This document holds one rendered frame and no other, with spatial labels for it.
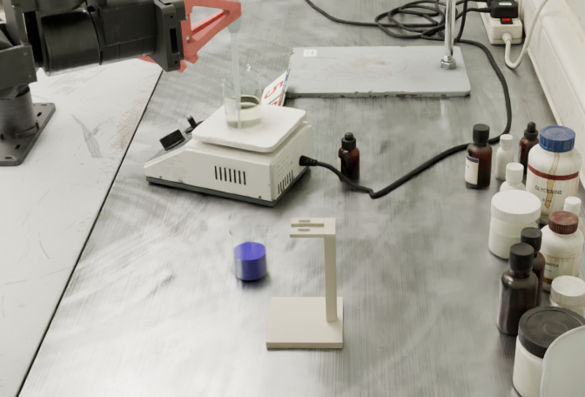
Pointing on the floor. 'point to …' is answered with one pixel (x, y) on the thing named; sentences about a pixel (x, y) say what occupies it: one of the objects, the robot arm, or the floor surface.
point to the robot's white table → (61, 198)
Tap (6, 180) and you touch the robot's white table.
